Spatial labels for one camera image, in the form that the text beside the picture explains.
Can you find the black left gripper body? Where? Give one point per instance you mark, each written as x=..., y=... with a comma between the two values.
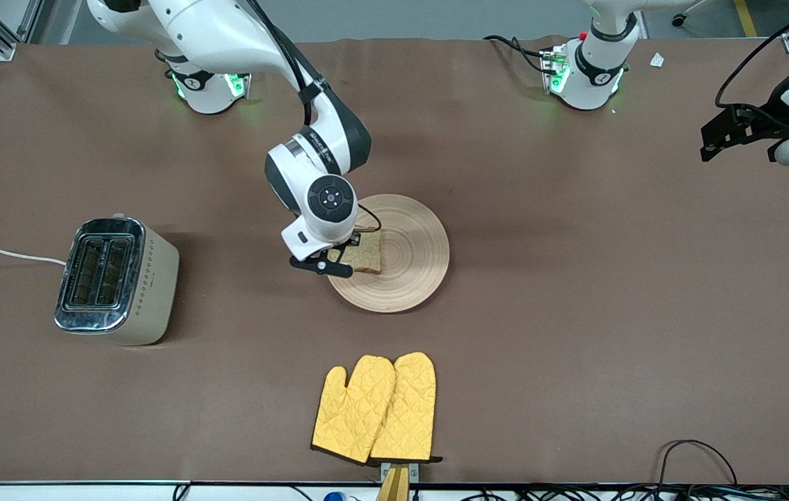
x=768, y=122

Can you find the brown bread slice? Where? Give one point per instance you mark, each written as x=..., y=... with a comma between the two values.
x=367, y=256

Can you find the round wooden plate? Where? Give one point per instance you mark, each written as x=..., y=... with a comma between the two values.
x=415, y=257

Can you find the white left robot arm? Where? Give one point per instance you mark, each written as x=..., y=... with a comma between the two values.
x=596, y=69

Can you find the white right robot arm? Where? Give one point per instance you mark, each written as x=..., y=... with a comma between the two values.
x=227, y=35

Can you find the beige chrome two-slot toaster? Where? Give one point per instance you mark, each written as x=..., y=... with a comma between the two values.
x=116, y=285

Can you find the small white paper scrap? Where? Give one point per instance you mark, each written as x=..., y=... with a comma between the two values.
x=657, y=60

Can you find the black chair caster wheel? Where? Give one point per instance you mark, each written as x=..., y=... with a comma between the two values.
x=679, y=19

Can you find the yellow quilted oven mitt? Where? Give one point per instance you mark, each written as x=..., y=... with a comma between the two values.
x=353, y=410
x=408, y=410

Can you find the brown table cover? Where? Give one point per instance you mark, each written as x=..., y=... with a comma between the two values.
x=540, y=209

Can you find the small blue object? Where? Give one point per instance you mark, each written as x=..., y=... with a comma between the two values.
x=334, y=497

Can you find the wooden bar with metal bracket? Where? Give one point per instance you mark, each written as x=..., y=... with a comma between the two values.
x=394, y=483

